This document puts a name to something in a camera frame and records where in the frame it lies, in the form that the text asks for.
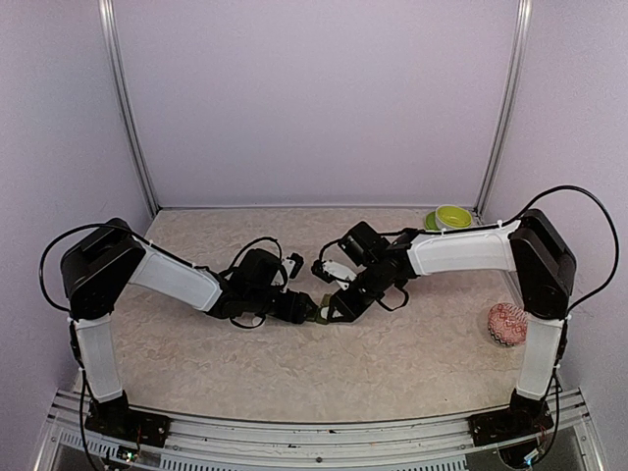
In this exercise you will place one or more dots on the left aluminium frame post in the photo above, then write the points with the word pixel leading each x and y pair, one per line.
pixel 108 23

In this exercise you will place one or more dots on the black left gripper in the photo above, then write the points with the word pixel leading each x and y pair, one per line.
pixel 295 307

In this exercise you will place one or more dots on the green pill organizer box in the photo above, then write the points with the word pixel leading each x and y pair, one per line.
pixel 322 312

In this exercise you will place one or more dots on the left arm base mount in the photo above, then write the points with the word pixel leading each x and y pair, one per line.
pixel 116 419

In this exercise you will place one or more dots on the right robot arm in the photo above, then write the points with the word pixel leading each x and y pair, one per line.
pixel 527 245

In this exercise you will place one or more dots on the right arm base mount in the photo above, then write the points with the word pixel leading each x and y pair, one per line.
pixel 521 418

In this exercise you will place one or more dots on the aluminium frame post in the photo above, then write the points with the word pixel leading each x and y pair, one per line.
pixel 507 104
pixel 108 23

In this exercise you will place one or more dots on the green plate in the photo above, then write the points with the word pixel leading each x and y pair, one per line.
pixel 430 223

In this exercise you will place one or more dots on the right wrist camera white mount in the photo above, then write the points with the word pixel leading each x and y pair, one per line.
pixel 333 272

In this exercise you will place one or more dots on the right aluminium frame post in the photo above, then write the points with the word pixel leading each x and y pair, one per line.
pixel 507 104

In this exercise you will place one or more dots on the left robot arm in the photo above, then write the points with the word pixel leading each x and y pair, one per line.
pixel 96 271

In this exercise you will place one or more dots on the lime green bowl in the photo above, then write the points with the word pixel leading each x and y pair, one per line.
pixel 452 217

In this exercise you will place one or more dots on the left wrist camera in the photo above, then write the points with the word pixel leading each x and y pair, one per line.
pixel 292 265

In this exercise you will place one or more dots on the front aluminium rail base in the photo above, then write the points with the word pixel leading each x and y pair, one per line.
pixel 204 443

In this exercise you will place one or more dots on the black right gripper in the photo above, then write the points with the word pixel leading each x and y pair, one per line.
pixel 349 310

